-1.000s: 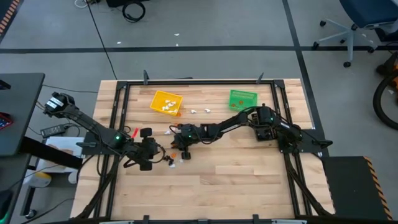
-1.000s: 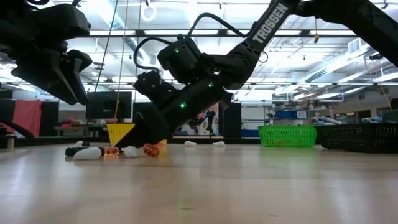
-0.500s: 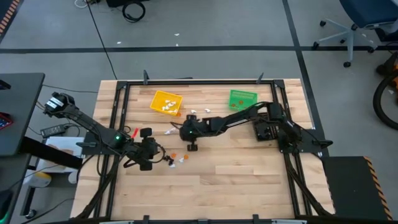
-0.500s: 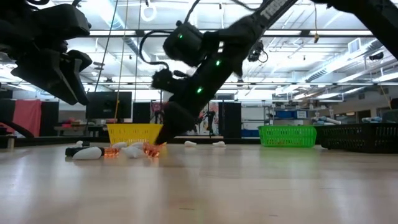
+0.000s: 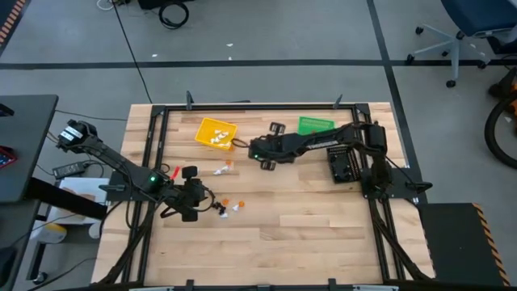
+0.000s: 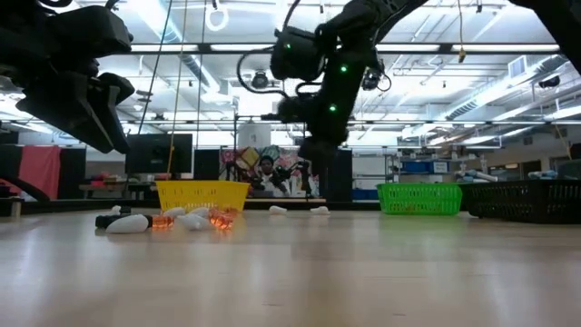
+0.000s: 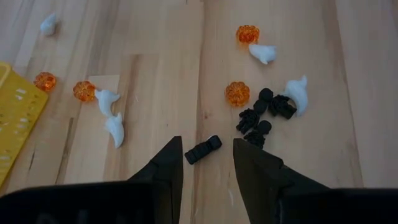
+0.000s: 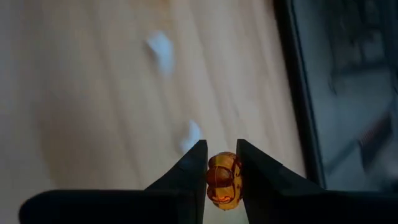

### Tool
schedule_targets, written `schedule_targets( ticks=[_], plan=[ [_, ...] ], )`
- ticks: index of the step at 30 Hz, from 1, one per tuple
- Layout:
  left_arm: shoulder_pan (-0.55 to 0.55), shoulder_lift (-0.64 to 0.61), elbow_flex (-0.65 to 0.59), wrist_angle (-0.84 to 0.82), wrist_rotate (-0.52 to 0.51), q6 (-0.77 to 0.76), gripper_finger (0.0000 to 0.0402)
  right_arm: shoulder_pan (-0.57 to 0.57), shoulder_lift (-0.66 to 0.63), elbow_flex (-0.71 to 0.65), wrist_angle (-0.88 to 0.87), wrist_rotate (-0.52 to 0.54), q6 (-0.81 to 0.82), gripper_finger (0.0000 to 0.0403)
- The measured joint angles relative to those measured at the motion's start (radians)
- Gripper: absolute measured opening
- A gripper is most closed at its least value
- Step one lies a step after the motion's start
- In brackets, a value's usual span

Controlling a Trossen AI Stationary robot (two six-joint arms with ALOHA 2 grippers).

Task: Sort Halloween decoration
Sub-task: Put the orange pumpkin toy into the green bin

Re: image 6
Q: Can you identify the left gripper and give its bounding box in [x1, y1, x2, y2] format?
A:
[0, 8, 136, 154]

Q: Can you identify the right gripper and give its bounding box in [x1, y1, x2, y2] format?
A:
[299, 49, 378, 161]

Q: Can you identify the tall black cabinet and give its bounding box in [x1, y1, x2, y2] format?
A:
[319, 148, 354, 203]

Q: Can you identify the person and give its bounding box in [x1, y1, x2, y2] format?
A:
[256, 154, 287, 199]

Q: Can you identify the blue crate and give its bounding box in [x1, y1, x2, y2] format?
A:
[352, 188, 382, 201]

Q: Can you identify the orange red cloth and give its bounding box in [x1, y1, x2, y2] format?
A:
[17, 144, 63, 202]

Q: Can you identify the blue storage bin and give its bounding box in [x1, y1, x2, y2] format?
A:
[400, 161, 449, 175]

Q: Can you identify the green plastic basket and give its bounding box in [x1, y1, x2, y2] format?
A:
[376, 182, 464, 216]

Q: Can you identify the yellow plastic basket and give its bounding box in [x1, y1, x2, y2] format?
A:
[154, 180, 251, 213]

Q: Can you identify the white fabric roll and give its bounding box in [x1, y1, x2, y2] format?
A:
[456, 168, 499, 183]

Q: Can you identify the black plastic basket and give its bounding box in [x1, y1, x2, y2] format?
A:
[457, 178, 581, 225]

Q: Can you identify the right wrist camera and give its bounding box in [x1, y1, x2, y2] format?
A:
[276, 95, 314, 124]

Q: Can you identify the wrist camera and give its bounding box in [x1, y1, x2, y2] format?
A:
[47, 5, 134, 58]
[276, 95, 314, 124]

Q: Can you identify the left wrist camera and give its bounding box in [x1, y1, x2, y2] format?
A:
[47, 5, 134, 58]

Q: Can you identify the black stand frame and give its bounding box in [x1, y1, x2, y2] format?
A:
[232, 113, 308, 183]

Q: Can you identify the black ceiling camera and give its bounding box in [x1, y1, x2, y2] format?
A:
[251, 70, 271, 90]

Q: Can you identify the yellow hanging cable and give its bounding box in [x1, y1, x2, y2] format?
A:
[165, 0, 190, 182]

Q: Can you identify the black hanging cable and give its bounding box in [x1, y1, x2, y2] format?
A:
[135, 0, 174, 135]

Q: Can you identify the white hanging ring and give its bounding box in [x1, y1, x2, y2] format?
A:
[204, 3, 230, 33]

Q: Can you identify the yellow cord with plug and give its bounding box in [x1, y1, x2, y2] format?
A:
[456, 0, 468, 64]

